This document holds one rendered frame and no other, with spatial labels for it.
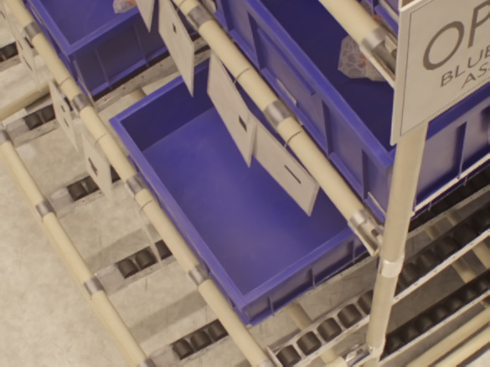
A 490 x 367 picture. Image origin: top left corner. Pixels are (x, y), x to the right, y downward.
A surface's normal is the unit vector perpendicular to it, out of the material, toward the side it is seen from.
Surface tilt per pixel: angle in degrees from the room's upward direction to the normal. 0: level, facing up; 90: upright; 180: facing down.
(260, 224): 3
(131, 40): 90
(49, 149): 0
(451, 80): 90
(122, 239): 0
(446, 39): 90
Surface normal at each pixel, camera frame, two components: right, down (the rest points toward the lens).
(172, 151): -0.10, -0.44
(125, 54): 0.55, 0.73
